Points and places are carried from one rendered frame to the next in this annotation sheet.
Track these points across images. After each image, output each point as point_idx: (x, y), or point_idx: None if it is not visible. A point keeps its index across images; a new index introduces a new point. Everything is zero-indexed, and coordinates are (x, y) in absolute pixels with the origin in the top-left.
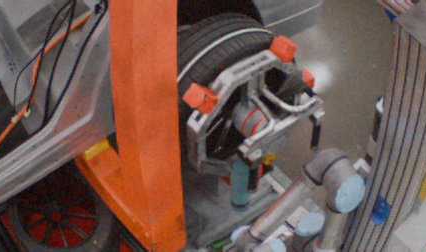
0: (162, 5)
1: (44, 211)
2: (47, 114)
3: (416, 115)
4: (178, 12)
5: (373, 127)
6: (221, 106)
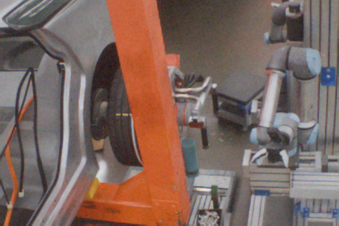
0: (152, 0)
1: None
2: (45, 180)
3: None
4: None
5: (213, 119)
6: None
